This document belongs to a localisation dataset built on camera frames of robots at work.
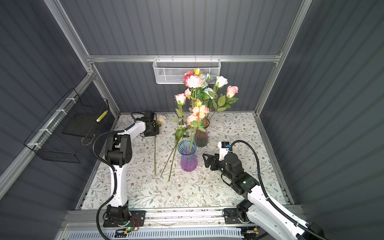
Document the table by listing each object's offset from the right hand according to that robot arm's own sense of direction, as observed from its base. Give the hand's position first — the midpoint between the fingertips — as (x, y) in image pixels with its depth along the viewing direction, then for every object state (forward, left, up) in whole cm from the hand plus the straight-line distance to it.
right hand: (210, 156), depth 77 cm
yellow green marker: (+18, +59, +12) cm, 63 cm away
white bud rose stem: (+25, +16, -16) cm, 34 cm away
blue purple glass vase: (+5, +12, -1) cm, 13 cm away
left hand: (+27, +38, -15) cm, 49 cm away
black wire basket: (+4, +72, +14) cm, 74 cm away
